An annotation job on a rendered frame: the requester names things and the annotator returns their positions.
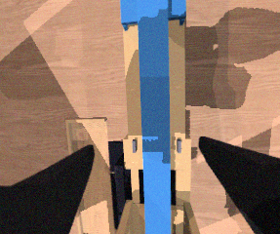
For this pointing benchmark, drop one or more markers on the blue long bar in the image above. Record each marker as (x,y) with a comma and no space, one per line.
(153,29)

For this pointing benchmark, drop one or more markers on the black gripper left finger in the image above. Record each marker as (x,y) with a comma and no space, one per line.
(47,203)

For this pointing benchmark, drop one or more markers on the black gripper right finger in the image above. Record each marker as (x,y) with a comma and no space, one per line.
(250,178)

